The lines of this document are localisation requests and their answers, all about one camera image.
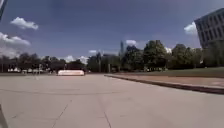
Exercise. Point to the distant tall tower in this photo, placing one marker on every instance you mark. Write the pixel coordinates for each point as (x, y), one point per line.
(121, 46)

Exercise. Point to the pale concrete plaza ground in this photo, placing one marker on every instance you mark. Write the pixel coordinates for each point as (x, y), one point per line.
(100, 100)

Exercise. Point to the long white barrier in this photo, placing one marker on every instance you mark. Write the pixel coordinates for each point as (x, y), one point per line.
(70, 72)

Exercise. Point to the row of trees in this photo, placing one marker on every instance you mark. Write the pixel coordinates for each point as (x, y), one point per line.
(155, 53)

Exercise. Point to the reddish paved strip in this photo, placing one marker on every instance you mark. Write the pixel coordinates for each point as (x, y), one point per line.
(186, 80)

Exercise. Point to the dark raised kerb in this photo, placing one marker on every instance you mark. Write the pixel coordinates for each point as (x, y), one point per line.
(186, 86)

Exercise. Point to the grass lawn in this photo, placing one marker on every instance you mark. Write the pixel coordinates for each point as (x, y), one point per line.
(200, 72)

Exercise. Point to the grey building with windows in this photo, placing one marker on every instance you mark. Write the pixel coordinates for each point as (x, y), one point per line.
(211, 28)

